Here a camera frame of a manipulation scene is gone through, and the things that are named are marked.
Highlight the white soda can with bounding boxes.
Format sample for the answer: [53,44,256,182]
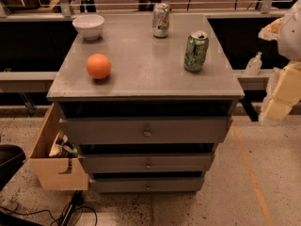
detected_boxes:
[152,3,169,38]

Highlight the grey bottom drawer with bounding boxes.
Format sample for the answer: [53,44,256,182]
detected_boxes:
[89,177,204,193]

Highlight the wooden side box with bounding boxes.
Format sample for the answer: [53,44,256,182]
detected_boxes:
[29,105,88,190]

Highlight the black floor cables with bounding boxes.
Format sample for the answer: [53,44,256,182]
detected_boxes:
[0,190,99,226]

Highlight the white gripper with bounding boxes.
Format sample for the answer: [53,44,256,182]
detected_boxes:
[258,17,301,106]

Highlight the black chair edge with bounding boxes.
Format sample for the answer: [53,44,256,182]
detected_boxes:
[0,144,25,190]

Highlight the grey drawer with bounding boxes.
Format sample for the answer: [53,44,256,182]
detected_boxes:
[79,153,213,174]
[89,177,204,193]
[60,117,231,145]

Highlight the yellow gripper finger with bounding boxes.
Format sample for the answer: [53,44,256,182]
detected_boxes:
[259,68,293,125]

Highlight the orange fruit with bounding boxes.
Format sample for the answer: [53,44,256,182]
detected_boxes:
[86,54,112,79]

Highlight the grey top drawer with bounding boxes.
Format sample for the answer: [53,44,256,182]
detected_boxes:
[60,117,231,145]

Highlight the grey metal railing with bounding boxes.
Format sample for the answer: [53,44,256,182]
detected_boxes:
[0,8,290,93]

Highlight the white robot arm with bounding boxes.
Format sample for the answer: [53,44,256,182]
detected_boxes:
[259,0,301,125]

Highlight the clear sanitizer bottle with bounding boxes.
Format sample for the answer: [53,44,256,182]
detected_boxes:
[246,52,262,76]

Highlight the green soda can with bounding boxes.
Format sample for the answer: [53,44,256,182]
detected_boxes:
[184,30,209,73]

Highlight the white bowl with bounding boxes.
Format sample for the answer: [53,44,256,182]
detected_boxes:
[72,14,104,40]

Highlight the snack bags in box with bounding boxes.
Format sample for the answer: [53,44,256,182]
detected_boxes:
[49,131,78,158]

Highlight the grey drawer cabinet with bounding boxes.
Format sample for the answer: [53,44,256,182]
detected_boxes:
[48,13,244,185]

